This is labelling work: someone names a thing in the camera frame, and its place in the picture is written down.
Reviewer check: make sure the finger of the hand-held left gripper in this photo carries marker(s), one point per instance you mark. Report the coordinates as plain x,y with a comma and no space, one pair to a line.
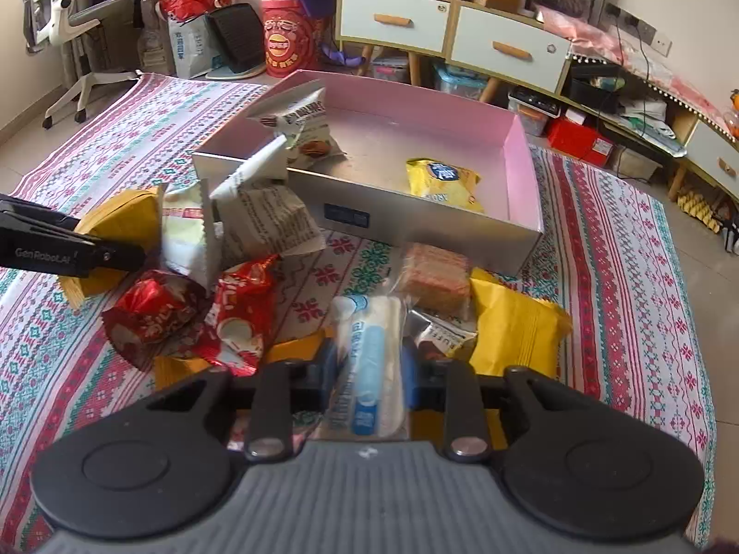
40,216
75,254

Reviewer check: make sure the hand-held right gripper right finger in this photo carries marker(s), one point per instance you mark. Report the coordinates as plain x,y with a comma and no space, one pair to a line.
410,372

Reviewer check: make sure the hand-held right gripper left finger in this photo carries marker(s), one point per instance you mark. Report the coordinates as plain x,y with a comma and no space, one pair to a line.
329,364

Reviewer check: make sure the white packet with blue label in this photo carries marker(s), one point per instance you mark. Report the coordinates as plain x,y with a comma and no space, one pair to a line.
369,352

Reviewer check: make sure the large yellow snack packet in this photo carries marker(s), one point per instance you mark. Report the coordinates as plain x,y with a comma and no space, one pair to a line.
130,216
514,329

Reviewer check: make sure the silver box with pink lining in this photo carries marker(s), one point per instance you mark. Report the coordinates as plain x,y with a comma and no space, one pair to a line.
404,127

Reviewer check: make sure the white and brown snack packet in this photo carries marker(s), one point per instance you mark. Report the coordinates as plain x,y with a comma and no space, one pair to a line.
444,334

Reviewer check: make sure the clear wrapped wafer pack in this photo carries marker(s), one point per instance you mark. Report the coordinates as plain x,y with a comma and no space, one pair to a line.
436,277

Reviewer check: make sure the grey printed snack packet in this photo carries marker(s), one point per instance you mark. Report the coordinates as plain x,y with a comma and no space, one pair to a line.
271,219

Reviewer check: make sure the yellow chip packet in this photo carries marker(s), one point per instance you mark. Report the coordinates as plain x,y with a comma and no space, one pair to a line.
441,182

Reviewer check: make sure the white crimped snack packet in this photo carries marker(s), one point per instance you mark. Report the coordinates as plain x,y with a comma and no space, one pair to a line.
254,167

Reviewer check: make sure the patterned blanket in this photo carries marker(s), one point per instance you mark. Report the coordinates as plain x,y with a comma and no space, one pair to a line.
606,300

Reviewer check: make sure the white office chair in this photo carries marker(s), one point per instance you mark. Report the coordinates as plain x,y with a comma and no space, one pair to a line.
75,6

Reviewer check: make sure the white cookie picture packet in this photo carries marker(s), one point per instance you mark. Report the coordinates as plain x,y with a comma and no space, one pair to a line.
314,149

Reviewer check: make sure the white paper bag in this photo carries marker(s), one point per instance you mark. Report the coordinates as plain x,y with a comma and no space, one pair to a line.
187,46

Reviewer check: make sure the white striped snack packet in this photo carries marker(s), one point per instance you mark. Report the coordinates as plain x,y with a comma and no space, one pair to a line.
291,112

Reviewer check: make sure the black bag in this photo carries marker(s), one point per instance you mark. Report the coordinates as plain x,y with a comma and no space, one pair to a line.
236,37

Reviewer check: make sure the red cardboard box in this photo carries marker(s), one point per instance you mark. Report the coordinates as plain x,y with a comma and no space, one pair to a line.
580,141

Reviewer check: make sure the clear storage box black lid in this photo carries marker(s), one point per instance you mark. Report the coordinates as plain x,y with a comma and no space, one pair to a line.
534,112

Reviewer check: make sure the clear storage box blue lid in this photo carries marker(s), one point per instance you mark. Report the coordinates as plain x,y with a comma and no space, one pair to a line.
459,81

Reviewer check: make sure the red bucket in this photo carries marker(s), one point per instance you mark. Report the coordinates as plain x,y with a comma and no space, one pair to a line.
288,40

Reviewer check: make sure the yellow egg carton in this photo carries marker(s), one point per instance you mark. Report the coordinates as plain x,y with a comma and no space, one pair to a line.
698,208

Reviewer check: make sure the wooden cabinet with white drawers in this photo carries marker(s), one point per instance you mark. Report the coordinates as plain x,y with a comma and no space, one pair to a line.
398,17

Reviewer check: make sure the low wooden cabinet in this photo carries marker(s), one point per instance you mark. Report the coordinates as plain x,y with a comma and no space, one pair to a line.
710,153

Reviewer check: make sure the pink cloth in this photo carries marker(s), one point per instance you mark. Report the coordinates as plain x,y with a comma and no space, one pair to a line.
589,32

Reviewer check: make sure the oranges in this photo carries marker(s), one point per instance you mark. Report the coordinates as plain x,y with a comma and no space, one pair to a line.
733,112

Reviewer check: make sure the wall sockets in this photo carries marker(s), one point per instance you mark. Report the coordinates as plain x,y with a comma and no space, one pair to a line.
635,23

